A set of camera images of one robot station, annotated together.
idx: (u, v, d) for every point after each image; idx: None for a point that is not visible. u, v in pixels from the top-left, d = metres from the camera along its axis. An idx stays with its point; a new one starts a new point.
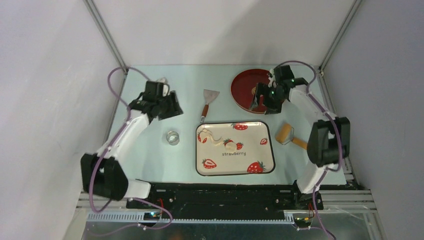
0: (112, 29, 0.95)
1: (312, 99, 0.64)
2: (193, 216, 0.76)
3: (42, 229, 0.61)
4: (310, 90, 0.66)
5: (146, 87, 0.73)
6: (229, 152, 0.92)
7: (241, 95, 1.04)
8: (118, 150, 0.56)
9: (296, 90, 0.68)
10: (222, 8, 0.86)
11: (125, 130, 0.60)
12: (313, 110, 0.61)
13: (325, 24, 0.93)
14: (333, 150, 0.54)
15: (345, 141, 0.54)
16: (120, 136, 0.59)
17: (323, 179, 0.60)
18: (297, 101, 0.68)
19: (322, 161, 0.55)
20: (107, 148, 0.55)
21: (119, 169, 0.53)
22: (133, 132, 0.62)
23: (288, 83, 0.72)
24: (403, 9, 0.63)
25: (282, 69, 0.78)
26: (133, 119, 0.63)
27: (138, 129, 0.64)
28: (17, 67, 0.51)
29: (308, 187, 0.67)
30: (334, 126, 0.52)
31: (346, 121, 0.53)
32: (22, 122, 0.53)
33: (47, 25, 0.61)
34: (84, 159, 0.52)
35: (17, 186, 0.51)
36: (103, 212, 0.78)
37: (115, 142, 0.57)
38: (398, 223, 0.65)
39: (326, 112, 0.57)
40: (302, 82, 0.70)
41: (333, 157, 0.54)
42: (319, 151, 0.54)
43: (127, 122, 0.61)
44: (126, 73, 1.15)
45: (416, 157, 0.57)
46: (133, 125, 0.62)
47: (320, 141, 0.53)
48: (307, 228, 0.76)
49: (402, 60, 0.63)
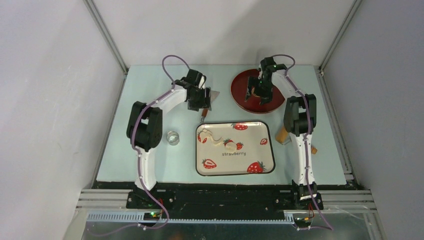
0: (112, 29, 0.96)
1: (288, 81, 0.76)
2: (193, 216, 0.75)
3: (42, 229, 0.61)
4: (288, 73, 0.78)
5: (189, 72, 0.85)
6: (229, 152, 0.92)
7: (241, 95, 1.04)
8: (162, 105, 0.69)
9: (276, 73, 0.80)
10: (222, 8, 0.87)
11: (170, 94, 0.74)
12: (289, 88, 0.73)
13: (325, 25, 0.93)
14: (303, 121, 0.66)
15: (312, 113, 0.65)
16: (165, 97, 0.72)
17: (308, 153, 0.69)
18: (278, 82, 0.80)
19: (295, 130, 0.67)
20: (155, 101, 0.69)
21: (159, 120, 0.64)
22: (174, 99, 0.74)
23: (271, 68, 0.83)
24: (402, 9, 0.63)
25: (265, 58, 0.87)
26: (177, 90, 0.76)
27: (178, 98, 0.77)
28: (17, 67, 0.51)
29: (302, 176, 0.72)
30: (304, 100, 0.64)
31: (313, 97, 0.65)
32: (22, 121, 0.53)
33: (48, 25, 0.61)
34: (135, 105, 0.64)
35: (16, 186, 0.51)
36: (103, 212, 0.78)
37: (162, 100, 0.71)
38: (399, 223, 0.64)
39: (298, 90, 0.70)
40: (282, 67, 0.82)
41: (304, 126, 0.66)
42: (291, 121, 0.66)
43: (172, 90, 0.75)
44: (126, 73, 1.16)
45: (416, 157, 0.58)
46: (176, 94, 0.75)
47: (292, 113, 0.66)
48: (307, 228, 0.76)
49: (401, 60, 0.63)
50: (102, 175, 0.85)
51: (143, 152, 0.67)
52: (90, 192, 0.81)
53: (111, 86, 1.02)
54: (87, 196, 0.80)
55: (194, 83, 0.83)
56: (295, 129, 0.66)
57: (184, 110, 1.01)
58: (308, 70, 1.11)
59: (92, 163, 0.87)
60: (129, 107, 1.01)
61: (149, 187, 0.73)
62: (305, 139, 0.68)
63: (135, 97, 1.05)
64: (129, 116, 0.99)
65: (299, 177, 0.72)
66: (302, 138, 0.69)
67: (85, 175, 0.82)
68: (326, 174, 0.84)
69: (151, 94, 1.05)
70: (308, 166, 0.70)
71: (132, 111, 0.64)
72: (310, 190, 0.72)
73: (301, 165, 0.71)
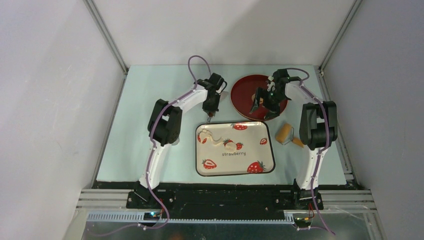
0: (111, 29, 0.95)
1: (303, 90, 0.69)
2: (193, 216, 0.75)
3: (43, 229, 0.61)
4: (303, 83, 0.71)
5: (212, 75, 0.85)
6: (229, 152, 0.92)
7: (241, 97, 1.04)
8: (183, 105, 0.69)
9: (290, 84, 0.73)
10: (223, 8, 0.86)
11: (192, 93, 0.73)
12: (304, 97, 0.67)
13: (325, 24, 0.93)
14: (321, 133, 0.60)
15: (332, 123, 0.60)
16: (187, 96, 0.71)
17: (318, 165, 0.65)
18: (292, 93, 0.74)
19: (312, 142, 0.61)
20: (177, 100, 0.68)
21: (179, 119, 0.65)
22: (194, 98, 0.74)
23: (285, 80, 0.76)
24: (403, 8, 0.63)
25: (278, 69, 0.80)
26: (198, 90, 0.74)
27: (197, 99, 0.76)
28: (16, 66, 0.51)
29: (306, 182, 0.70)
30: (321, 108, 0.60)
31: (333, 105, 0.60)
32: (22, 121, 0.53)
33: (47, 24, 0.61)
34: (158, 103, 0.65)
35: (17, 184, 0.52)
36: (103, 212, 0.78)
37: (183, 99, 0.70)
38: (399, 224, 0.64)
39: (315, 98, 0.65)
40: (296, 78, 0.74)
41: (321, 139, 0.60)
42: (309, 131, 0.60)
43: (194, 89, 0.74)
44: (126, 73, 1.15)
45: (416, 157, 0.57)
46: (198, 93, 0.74)
47: (308, 122, 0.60)
48: (307, 228, 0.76)
49: (402, 60, 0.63)
50: (102, 176, 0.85)
51: (158, 147, 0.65)
52: (90, 192, 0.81)
53: (111, 86, 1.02)
54: (87, 196, 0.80)
55: (215, 85, 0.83)
56: (311, 142, 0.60)
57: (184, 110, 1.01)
58: (308, 70, 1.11)
59: (92, 163, 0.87)
60: (129, 108, 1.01)
61: (153, 186, 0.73)
62: (319, 152, 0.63)
63: (135, 97, 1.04)
64: (129, 116, 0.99)
65: (303, 183, 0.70)
66: (315, 151, 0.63)
67: (85, 175, 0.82)
68: (326, 174, 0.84)
69: (151, 95, 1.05)
70: (315, 176, 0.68)
71: (154, 109, 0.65)
72: (312, 193, 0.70)
73: (308, 173, 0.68)
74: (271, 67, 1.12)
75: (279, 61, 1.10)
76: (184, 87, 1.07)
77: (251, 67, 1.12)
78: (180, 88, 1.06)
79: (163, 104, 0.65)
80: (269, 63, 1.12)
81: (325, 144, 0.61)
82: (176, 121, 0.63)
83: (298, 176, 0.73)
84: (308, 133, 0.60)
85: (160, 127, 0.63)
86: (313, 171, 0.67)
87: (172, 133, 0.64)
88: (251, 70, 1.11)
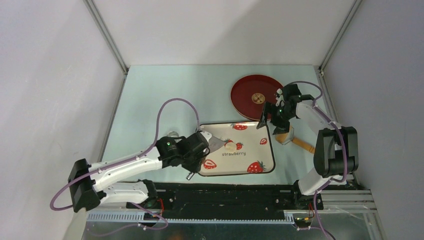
0: (111, 28, 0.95)
1: (318, 112, 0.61)
2: (193, 216, 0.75)
3: (41, 230, 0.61)
4: (316, 103, 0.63)
5: (192, 136, 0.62)
6: (229, 152, 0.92)
7: (241, 97, 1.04)
8: (104, 178, 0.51)
9: (302, 104, 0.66)
10: (223, 7, 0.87)
11: (130, 163, 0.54)
12: (319, 121, 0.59)
13: (325, 24, 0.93)
14: (340, 163, 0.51)
15: (352, 151, 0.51)
16: (118, 166, 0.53)
17: (326, 186, 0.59)
18: (304, 115, 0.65)
19: (329, 173, 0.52)
20: (97, 170, 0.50)
21: (90, 196, 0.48)
22: (133, 169, 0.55)
23: (295, 98, 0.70)
24: (403, 8, 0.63)
25: (288, 85, 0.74)
26: (144, 159, 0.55)
27: (143, 168, 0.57)
28: (17, 67, 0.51)
29: (310, 190, 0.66)
30: (340, 136, 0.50)
31: (353, 131, 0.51)
32: (22, 120, 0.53)
33: (47, 24, 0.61)
34: (77, 164, 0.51)
35: (17, 184, 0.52)
36: (103, 212, 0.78)
37: (107, 170, 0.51)
38: (399, 224, 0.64)
39: (332, 122, 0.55)
40: (309, 98, 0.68)
41: (338, 170, 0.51)
42: (326, 162, 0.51)
43: (137, 157, 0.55)
44: (126, 73, 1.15)
45: (416, 157, 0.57)
46: (142, 163, 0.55)
47: (325, 152, 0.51)
48: (307, 228, 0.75)
49: (402, 59, 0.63)
50: None
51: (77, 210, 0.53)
52: None
53: (111, 86, 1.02)
54: None
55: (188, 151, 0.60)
56: (328, 172, 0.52)
57: (184, 110, 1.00)
58: (307, 70, 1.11)
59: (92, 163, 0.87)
60: (130, 108, 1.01)
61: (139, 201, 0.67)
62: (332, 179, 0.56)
63: (135, 97, 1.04)
64: (129, 117, 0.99)
65: (306, 190, 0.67)
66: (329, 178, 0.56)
67: None
68: None
69: (151, 95, 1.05)
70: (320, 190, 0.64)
71: (73, 169, 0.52)
72: (315, 205, 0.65)
73: (314, 186, 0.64)
74: (272, 67, 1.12)
75: (278, 61, 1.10)
76: (184, 87, 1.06)
77: (251, 67, 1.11)
78: (180, 88, 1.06)
79: (83, 168, 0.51)
80: (269, 63, 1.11)
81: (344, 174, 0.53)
82: (81, 197, 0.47)
83: (301, 181, 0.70)
84: (325, 163, 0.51)
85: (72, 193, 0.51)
86: (321, 185, 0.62)
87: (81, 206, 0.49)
88: (251, 70, 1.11)
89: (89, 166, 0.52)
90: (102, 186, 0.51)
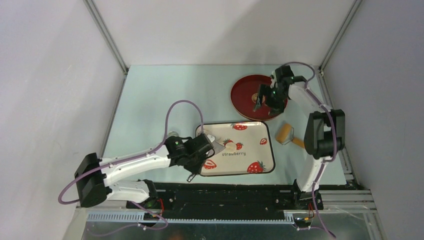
0: (111, 28, 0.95)
1: (310, 95, 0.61)
2: (194, 216, 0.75)
3: (41, 230, 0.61)
4: (308, 85, 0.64)
5: (198, 136, 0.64)
6: (229, 152, 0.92)
7: (241, 97, 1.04)
8: (115, 173, 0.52)
9: (295, 86, 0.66)
10: (223, 8, 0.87)
11: (140, 159, 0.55)
12: (310, 103, 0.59)
13: (325, 24, 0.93)
14: (329, 143, 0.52)
15: (340, 133, 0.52)
16: (129, 161, 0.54)
17: (320, 174, 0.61)
18: (297, 98, 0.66)
19: (318, 153, 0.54)
20: (108, 164, 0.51)
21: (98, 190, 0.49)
22: (143, 165, 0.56)
23: (288, 80, 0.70)
24: (403, 8, 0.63)
25: (282, 66, 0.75)
26: (154, 156, 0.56)
27: (152, 166, 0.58)
28: (17, 67, 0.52)
29: (307, 185, 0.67)
30: (329, 117, 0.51)
31: (342, 114, 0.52)
32: (22, 120, 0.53)
33: (47, 24, 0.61)
34: (88, 157, 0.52)
35: (17, 184, 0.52)
36: (103, 212, 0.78)
37: (118, 164, 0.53)
38: (399, 224, 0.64)
39: (322, 105, 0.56)
40: (301, 79, 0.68)
41: (327, 150, 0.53)
42: (314, 142, 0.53)
43: (147, 153, 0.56)
44: (126, 73, 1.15)
45: (416, 157, 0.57)
46: (151, 160, 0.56)
47: (314, 133, 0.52)
48: (307, 228, 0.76)
49: (402, 60, 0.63)
50: None
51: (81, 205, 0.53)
52: None
53: (111, 86, 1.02)
54: None
55: (193, 151, 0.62)
56: (317, 152, 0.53)
57: (184, 110, 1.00)
58: (307, 70, 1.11)
59: None
60: (130, 108, 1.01)
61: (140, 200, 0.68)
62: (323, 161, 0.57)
63: (135, 97, 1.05)
64: (129, 117, 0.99)
65: (305, 186, 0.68)
66: (319, 160, 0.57)
67: None
68: (326, 175, 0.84)
69: (151, 95, 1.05)
70: (317, 181, 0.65)
71: (83, 163, 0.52)
72: (315, 205, 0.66)
73: (310, 178, 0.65)
74: (271, 67, 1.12)
75: (278, 61, 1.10)
76: (184, 87, 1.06)
77: (251, 67, 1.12)
78: (180, 88, 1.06)
79: (93, 161, 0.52)
80: (269, 63, 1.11)
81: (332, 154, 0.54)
82: (90, 190, 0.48)
83: (299, 179, 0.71)
84: (314, 143, 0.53)
85: (79, 186, 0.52)
86: (315, 176, 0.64)
87: (88, 200, 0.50)
88: (251, 70, 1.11)
89: (100, 159, 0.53)
90: (112, 180, 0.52)
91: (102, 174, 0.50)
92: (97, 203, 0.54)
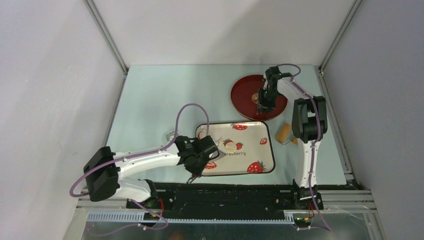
0: (111, 28, 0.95)
1: (295, 86, 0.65)
2: (193, 216, 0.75)
3: (41, 230, 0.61)
4: (294, 78, 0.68)
5: (205, 137, 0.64)
6: (229, 152, 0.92)
7: (241, 97, 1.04)
8: (128, 167, 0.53)
9: (281, 80, 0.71)
10: (223, 7, 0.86)
11: (152, 155, 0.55)
12: (295, 93, 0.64)
13: (325, 24, 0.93)
14: (313, 126, 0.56)
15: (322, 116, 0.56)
16: (142, 156, 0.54)
17: (313, 162, 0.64)
18: (284, 90, 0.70)
19: (304, 136, 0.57)
20: (122, 158, 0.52)
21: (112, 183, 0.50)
22: (153, 161, 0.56)
23: (276, 76, 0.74)
24: (403, 8, 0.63)
25: (270, 67, 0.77)
26: (165, 153, 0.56)
27: (162, 163, 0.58)
28: (17, 66, 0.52)
29: (304, 179, 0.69)
30: (312, 102, 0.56)
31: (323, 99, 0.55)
32: (22, 120, 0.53)
33: (47, 24, 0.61)
34: (101, 151, 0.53)
35: (17, 184, 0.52)
36: (103, 212, 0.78)
37: (132, 159, 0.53)
38: (399, 224, 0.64)
39: (305, 93, 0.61)
40: (288, 75, 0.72)
41: (312, 132, 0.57)
42: (299, 125, 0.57)
43: (159, 151, 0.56)
44: (126, 73, 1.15)
45: (416, 157, 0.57)
46: (161, 157, 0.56)
47: (299, 117, 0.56)
48: (307, 228, 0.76)
49: (402, 60, 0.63)
50: None
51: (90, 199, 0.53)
52: None
53: (111, 86, 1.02)
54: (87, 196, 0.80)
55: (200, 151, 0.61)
56: (303, 135, 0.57)
57: (184, 110, 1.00)
58: (307, 70, 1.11)
59: None
60: (129, 108, 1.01)
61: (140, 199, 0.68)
62: (312, 145, 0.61)
63: (135, 97, 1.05)
64: (129, 117, 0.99)
65: (302, 180, 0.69)
66: (309, 145, 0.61)
67: None
68: (326, 175, 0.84)
69: (150, 95, 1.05)
70: (313, 172, 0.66)
71: (97, 156, 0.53)
72: (315, 204, 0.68)
73: (305, 170, 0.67)
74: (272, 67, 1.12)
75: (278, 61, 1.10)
76: (184, 87, 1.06)
77: (251, 67, 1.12)
78: (180, 88, 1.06)
79: (106, 155, 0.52)
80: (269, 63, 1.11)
81: (317, 136, 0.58)
82: (103, 183, 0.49)
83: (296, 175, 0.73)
84: (299, 127, 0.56)
85: (90, 179, 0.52)
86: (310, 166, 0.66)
87: (100, 193, 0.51)
88: (251, 70, 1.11)
89: (113, 153, 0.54)
90: (125, 174, 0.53)
91: (116, 168, 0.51)
92: (108, 197, 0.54)
